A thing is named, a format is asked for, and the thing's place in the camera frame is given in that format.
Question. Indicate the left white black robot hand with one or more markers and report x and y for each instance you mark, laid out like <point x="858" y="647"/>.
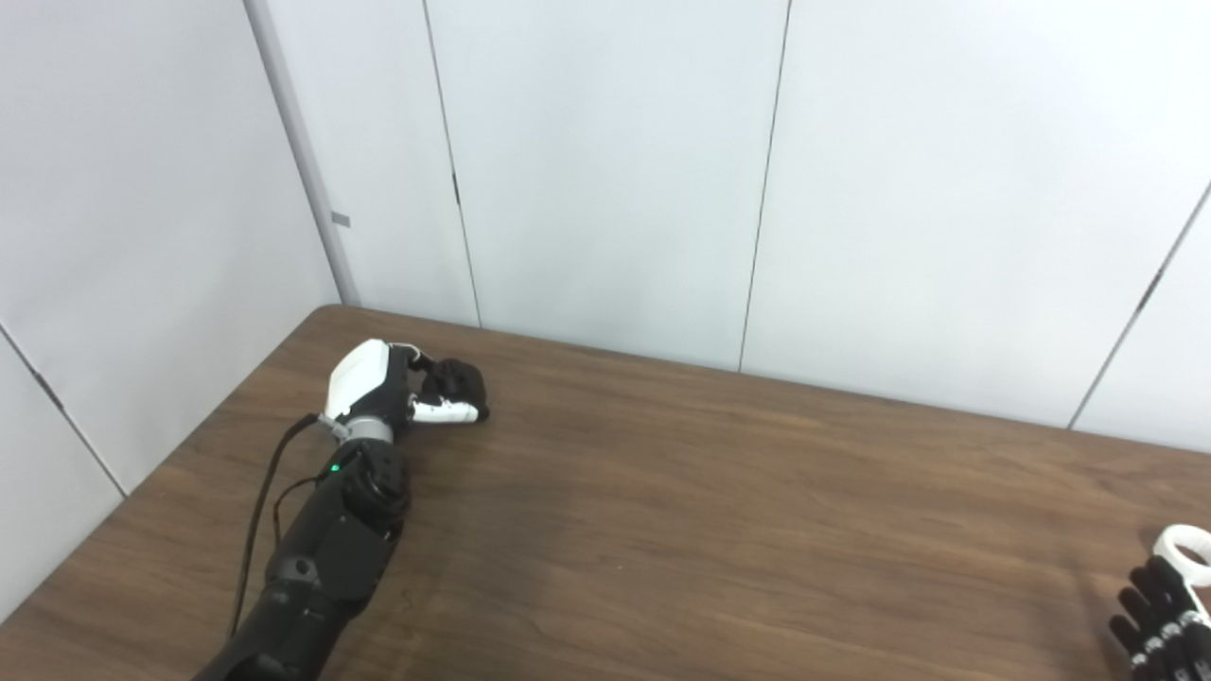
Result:
<point x="364" y="388"/>

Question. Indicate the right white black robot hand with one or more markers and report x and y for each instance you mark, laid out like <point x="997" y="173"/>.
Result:
<point x="1164" y="615"/>

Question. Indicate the round black plastic part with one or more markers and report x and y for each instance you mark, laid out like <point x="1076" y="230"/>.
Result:
<point x="464" y="383"/>

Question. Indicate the grey wall corner post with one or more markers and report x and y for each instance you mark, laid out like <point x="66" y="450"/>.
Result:
<point x="303" y="161"/>

